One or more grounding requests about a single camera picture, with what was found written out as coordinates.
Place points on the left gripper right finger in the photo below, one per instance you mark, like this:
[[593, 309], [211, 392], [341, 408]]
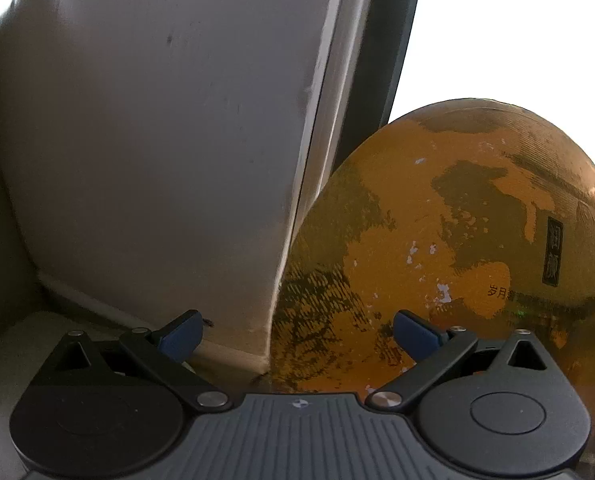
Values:
[[438, 355]]

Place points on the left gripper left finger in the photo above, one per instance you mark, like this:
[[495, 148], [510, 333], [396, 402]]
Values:
[[162, 353]]

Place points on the round gold box lid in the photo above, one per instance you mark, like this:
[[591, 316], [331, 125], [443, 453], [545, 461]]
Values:
[[467, 212]]

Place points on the dark window frame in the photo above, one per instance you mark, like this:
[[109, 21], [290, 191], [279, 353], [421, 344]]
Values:
[[369, 44]]

